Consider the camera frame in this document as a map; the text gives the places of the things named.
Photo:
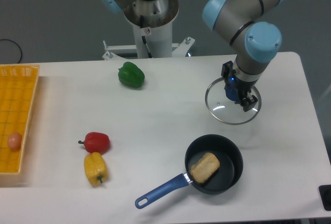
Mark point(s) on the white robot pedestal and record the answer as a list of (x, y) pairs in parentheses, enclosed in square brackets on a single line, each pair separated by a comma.
[(151, 23)]

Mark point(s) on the yellow bell pepper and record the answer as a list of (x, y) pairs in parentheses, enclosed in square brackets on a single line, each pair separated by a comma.
[(95, 168)]

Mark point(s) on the green bell pepper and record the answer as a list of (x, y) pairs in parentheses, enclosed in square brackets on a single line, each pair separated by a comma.
[(131, 75)]

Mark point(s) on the yellow plastic basket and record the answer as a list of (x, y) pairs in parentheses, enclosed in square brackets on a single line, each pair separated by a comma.
[(18, 87)]

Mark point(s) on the dark pot blue handle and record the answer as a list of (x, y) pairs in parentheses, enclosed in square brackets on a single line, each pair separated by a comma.
[(229, 173)]

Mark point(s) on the black object at edge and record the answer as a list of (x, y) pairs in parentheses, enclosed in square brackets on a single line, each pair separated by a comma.
[(325, 194)]

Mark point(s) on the red bell pepper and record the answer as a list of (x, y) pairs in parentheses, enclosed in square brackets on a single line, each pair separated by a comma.
[(96, 142)]

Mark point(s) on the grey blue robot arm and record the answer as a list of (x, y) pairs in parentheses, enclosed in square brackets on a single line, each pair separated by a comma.
[(236, 21)]

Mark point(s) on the brown egg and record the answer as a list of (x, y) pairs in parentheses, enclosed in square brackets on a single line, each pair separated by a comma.
[(14, 141)]

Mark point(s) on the glass pot lid blue knob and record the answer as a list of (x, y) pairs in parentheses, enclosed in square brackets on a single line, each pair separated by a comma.
[(226, 110)]

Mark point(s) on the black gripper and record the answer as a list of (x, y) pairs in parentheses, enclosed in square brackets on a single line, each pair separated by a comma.
[(236, 89)]

